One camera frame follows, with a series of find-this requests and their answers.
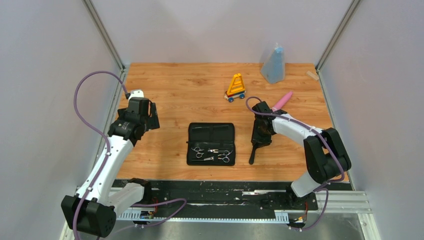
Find black handled comb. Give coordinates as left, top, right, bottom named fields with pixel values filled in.
left=248, top=142, right=259, bottom=165

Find silver hair scissors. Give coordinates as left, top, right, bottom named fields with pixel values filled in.
left=207, top=149, right=233, bottom=163

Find black zippered tool case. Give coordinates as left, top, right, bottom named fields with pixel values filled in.
left=186, top=122, right=236, bottom=166

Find silver thinning scissors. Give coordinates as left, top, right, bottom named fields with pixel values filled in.
left=191, top=146, right=215, bottom=162

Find black straight comb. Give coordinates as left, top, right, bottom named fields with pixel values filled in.
left=193, top=124, right=230, bottom=130

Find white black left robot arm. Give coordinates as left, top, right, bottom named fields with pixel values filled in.
left=61, top=97, right=160, bottom=239

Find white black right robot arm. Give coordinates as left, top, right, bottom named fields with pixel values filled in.
left=249, top=101, right=352, bottom=209

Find pink cylindrical device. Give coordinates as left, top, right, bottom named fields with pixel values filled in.
left=271, top=91, right=293, bottom=112

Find yellow toy block car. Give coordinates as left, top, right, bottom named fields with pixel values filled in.
left=224, top=73, right=246, bottom=103

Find blue item in plastic bag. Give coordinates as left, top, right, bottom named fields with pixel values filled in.
left=260, top=43, right=286, bottom=84

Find small beige tape piece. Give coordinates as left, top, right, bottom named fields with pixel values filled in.
left=305, top=71, right=320, bottom=81

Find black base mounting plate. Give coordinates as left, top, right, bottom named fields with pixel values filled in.
left=150, top=180, right=318, bottom=220

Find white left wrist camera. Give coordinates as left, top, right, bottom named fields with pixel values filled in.
left=125, top=89, right=145, bottom=100

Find white slotted cable duct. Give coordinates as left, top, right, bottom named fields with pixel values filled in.
left=115, top=210, right=290, bottom=223

